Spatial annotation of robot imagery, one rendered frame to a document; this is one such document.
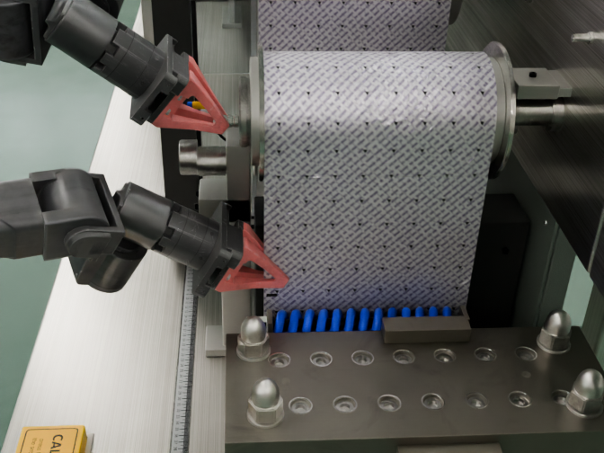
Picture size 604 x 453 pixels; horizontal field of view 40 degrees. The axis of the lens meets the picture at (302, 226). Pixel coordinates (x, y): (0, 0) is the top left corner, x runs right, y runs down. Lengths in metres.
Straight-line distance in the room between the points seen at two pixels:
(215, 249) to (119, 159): 0.72
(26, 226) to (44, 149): 2.86
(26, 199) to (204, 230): 0.18
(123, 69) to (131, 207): 0.14
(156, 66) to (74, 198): 0.16
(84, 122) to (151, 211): 3.02
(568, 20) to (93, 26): 0.49
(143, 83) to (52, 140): 2.88
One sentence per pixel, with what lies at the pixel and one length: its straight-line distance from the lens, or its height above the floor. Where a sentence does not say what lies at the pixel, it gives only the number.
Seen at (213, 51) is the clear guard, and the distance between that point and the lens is 1.90.
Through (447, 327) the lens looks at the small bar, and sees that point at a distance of 0.92.
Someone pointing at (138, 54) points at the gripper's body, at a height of 1.32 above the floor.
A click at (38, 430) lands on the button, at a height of 0.92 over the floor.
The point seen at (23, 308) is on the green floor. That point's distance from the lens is 2.73.
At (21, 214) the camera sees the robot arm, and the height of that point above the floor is 1.21.
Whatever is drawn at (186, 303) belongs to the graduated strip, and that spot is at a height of 0.90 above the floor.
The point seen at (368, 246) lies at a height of 1.12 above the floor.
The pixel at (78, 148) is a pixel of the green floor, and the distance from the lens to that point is 3.64.
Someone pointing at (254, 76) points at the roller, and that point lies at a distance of 0.85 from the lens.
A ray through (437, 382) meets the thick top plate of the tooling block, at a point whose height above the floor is 1.03.
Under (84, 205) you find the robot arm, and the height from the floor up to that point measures 1.21.
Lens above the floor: 1.62
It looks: 32 degrees down
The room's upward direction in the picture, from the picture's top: 2 degrees clockwise
